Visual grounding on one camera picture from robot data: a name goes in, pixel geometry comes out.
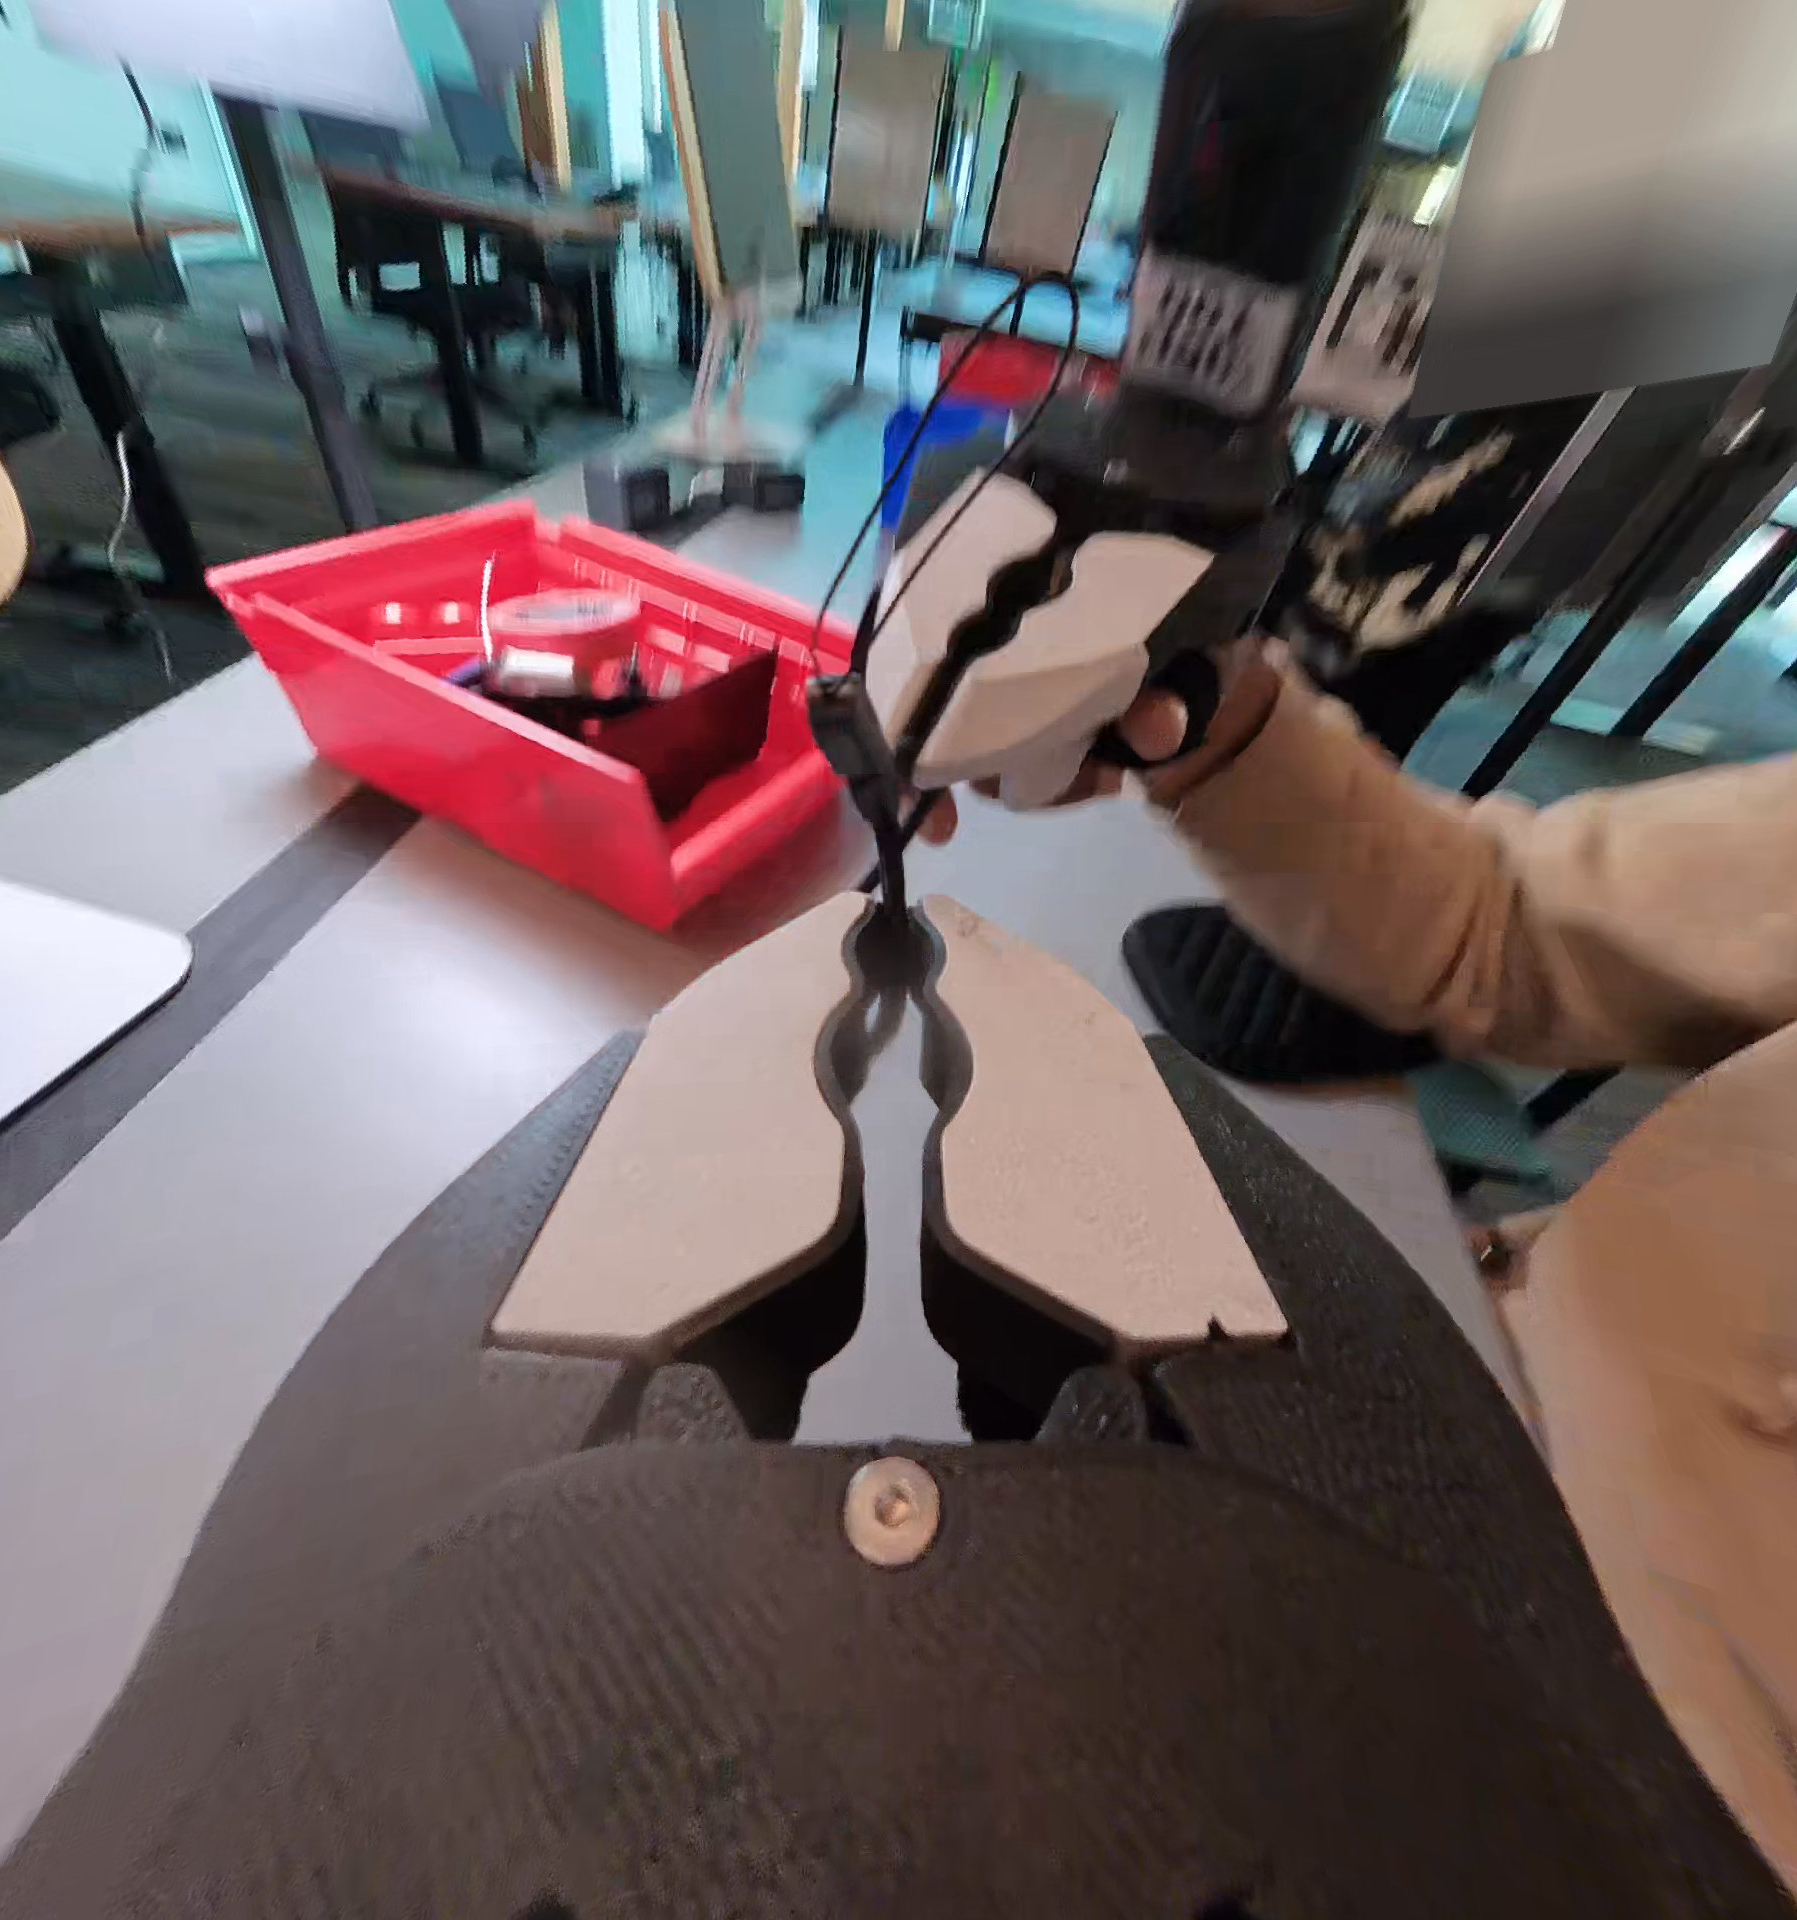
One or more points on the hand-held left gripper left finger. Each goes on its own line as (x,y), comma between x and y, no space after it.
(690,1170)

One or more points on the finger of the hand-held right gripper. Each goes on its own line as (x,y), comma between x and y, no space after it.
(1094,645)
(944,585)

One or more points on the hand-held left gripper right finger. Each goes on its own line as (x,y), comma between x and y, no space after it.
(1094,1185)

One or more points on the black plate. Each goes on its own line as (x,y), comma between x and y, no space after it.
(704,735)

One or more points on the red tape roll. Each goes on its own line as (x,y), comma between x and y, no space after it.
(569,612)

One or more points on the red plastic bin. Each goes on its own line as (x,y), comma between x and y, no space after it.
(464,750)
(1019,368)

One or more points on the person's right forearm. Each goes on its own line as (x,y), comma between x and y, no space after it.
(1513,930)

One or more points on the person's right hand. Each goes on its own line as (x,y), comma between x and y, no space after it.
(1153,729)

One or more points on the blue plastic bin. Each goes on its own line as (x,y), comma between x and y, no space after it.
(930,451)

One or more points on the printed tag poster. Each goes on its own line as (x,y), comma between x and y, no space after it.
(1377,315)

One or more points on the black box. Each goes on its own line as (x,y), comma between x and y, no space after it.
(756,489)

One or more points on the easel whiteboard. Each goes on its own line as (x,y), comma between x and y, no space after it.
(1050,180)
(883,135)

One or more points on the wooden easel stand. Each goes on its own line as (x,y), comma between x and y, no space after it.
(725,360)

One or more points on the dark grey box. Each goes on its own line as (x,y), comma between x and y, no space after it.
(629,492)

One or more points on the grey upright panel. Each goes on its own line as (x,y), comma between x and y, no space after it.
(742,135)

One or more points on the black panel on tripod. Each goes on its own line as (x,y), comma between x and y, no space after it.
(1737,435)

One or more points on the background wooden desk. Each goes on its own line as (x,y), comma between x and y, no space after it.
(58,218)
(464,202)

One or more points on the person's beige hoodie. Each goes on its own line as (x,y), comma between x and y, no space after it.
(1707,1350)

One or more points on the studio light panel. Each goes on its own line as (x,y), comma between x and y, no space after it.
(240,53)

